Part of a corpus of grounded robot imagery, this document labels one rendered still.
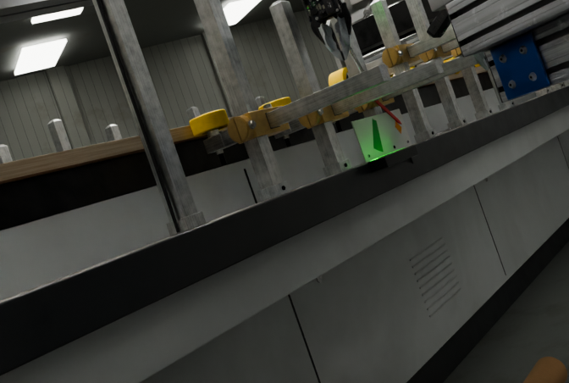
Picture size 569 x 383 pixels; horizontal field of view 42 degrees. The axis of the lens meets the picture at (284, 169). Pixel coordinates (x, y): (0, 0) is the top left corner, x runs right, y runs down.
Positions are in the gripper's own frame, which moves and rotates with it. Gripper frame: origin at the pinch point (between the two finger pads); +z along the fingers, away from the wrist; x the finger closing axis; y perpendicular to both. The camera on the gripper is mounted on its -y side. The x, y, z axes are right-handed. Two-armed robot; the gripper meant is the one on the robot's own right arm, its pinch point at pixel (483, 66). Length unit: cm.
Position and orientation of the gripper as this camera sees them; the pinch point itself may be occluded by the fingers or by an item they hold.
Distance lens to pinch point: 178.4
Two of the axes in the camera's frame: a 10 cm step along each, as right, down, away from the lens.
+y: 7.6, -3.1, -5.8
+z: 3.5, 9.4, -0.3
